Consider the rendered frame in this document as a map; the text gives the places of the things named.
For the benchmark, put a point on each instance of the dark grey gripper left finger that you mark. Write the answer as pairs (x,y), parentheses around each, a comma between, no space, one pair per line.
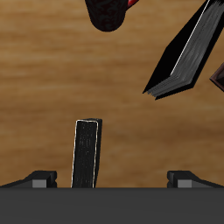
(40,178)

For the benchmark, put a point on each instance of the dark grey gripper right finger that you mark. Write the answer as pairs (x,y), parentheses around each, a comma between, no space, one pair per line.
(182,178)

